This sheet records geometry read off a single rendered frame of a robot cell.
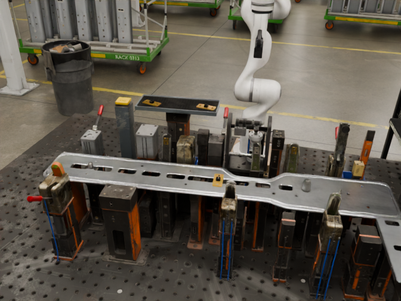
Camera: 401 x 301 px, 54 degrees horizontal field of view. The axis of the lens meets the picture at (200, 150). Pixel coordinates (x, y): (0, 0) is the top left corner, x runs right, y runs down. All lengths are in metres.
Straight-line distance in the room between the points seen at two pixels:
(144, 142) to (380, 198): 0.95
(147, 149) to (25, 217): 0.67
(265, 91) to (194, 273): 0.92
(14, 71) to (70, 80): 1.13
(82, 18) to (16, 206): 4.28
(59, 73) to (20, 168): 2.07
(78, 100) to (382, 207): 3.45
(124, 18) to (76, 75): 1.73
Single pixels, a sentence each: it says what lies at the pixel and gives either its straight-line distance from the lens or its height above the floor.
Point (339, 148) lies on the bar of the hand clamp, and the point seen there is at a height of 1.11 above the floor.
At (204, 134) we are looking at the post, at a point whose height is 1.10.
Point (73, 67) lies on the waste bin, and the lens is 4.23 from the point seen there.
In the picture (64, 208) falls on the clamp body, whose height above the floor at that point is 0.94.
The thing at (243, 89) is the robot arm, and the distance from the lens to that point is 1.95.
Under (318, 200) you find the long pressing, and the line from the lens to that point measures 1.53.
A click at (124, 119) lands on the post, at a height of 1.08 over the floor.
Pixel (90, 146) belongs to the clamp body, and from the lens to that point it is 1.79.
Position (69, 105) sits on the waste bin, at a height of 0.14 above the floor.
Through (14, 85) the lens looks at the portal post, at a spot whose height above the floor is 0.09.
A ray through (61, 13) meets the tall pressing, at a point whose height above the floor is 0.67.
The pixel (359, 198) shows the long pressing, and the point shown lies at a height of 1.00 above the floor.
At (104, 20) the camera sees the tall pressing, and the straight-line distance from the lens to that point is 5.91.
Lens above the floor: 1.91
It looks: 31 degrees down
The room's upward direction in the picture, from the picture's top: 1 degrees clockwise
